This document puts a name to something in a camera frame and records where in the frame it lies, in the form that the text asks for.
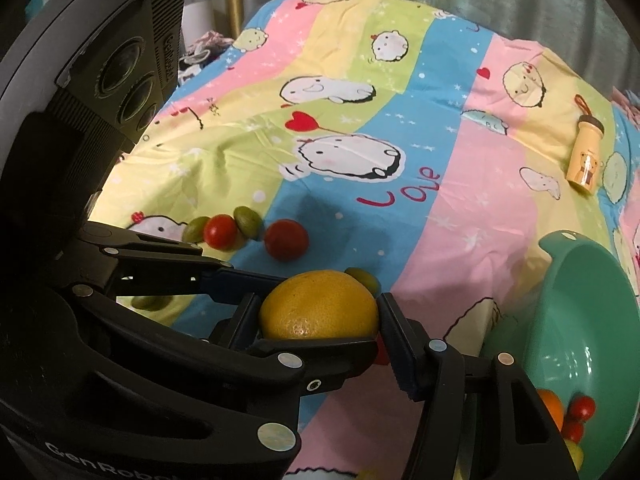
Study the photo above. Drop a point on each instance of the folded pastel cloth pile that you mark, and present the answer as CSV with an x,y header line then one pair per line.
x,y
629,103

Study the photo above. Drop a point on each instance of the black white clothes pile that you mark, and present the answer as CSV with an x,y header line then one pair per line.
x,y
201,53

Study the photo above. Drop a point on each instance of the green plastic bowl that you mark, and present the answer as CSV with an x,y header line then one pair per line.
x,y
577,332

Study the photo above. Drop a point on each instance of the red cherry tomato in bowl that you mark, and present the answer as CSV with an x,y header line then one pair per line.
x,y
581,408

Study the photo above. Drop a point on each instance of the red cherry tomato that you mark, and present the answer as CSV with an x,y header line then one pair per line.
x,y
286,240
581,408
220,232

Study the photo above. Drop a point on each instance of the yellow lemon fruit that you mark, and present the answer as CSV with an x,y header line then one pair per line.
x,y
321,304

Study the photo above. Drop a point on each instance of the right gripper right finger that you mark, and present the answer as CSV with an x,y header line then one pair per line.
x,y
481,418

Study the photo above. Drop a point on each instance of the green olive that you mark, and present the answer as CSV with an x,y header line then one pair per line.
x,y
365,278

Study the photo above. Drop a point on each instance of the colourful striped cartoon tablecloth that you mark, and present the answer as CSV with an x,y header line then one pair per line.
x,y
408,142

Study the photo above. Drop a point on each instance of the small yellow thermos bottle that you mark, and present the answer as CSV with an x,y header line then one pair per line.
x,y
585,158

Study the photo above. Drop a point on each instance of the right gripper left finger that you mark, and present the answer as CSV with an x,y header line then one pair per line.
x,y
124,356

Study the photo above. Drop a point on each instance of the orange fruit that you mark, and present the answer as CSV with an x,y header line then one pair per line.
x,y
554,406

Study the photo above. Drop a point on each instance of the yellow-green pear fruit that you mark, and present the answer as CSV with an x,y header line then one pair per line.
x,y
576,453

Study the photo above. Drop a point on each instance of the green olive fruit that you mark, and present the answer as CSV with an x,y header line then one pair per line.
x,y
249,222
193,233

